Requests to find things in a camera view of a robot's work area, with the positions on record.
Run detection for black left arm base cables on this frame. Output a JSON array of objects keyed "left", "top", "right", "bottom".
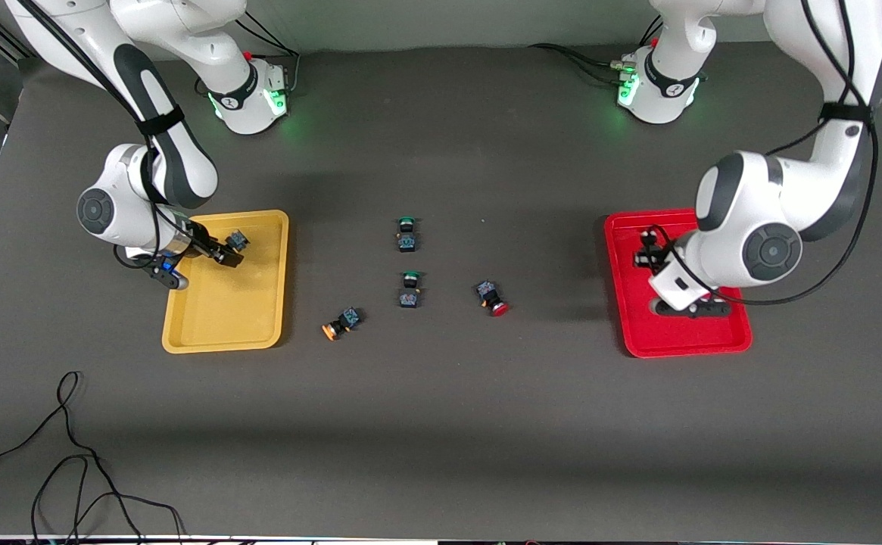
[{"left": 528, "top": 15, "right": 665, "bottom": 86}]

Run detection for dark grey table mat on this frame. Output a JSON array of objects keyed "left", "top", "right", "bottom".
[{"left": 0, "top": 26, "right": 882, "bottom": 542}]

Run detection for thin black loose cable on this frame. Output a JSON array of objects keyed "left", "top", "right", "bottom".
[{"left": 0, "top": 371, "right": 188, "bottom": 545}]

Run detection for red plastic tray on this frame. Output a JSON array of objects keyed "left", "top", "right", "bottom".
[{"left": 603, "top": 207, "right": 753, "bottom": 358}]

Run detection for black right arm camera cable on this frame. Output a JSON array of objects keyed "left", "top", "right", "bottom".
[{"left": 17, "top": 0, "right": 184, "bottom": 270}]

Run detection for black arm base cables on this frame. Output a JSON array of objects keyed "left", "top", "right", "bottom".
[
  {"left": 528, "top": 15, "right": 665, "bottom": 86},
  {"left": 195, "top": 15, "right": 301, "bottom": 99}
]

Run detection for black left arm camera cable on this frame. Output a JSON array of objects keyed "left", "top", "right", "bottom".
[{"left": 641, "top": 0, "right": 882, "bottom": 307}]

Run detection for yellow plastic tray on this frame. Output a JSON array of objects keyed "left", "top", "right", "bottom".
[{"left": 161, "top": 210, "right": 290, "bottom": 354}]

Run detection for black right arm base cables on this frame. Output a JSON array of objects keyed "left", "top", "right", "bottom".
[{"left": 195, "top": 15, "right": 301, "bottom": 99}]

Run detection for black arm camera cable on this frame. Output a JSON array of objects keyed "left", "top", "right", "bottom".
[
  {"left": 641, "top": 0, "right": 882, "bottom": 307},
  {"left": 17, "top": 0, "right": 184, "bottom": 270}
]

